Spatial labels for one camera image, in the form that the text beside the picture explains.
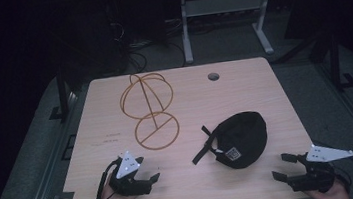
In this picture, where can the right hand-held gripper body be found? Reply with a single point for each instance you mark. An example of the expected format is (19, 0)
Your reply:
(317, 177)

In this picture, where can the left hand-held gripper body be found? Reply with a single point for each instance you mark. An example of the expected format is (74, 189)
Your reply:
(127, 167)

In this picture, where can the black cap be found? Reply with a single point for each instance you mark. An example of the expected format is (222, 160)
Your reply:
(242, 139)

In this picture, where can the person's right hand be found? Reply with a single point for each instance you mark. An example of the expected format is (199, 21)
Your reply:
(331, 196)

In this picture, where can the grey tape strip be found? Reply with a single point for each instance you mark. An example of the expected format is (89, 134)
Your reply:
(64, 196)

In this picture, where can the black metal stand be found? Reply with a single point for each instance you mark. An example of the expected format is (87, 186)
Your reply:
(335, 61)
(62, 92)

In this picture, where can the white metal desk frame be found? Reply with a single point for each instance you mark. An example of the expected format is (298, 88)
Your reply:
(220, 5)

